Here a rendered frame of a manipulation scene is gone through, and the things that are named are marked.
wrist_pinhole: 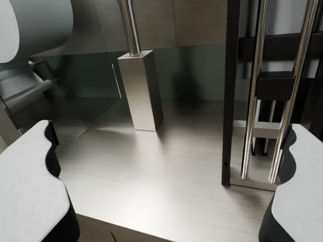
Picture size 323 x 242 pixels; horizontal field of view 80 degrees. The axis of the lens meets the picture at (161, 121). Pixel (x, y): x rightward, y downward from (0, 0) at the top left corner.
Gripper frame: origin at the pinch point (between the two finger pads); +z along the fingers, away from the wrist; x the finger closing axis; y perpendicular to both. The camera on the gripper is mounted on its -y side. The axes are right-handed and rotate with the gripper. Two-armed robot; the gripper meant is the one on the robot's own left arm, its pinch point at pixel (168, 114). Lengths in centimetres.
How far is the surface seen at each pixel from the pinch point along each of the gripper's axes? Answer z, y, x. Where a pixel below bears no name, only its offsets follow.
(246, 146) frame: 22.1, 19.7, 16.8
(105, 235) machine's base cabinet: 19, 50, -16
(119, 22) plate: 80, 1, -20
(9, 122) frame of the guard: 32, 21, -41
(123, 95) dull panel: 83, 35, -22
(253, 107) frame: 21.9, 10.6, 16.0
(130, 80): 50, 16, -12
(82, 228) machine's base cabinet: 21, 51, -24
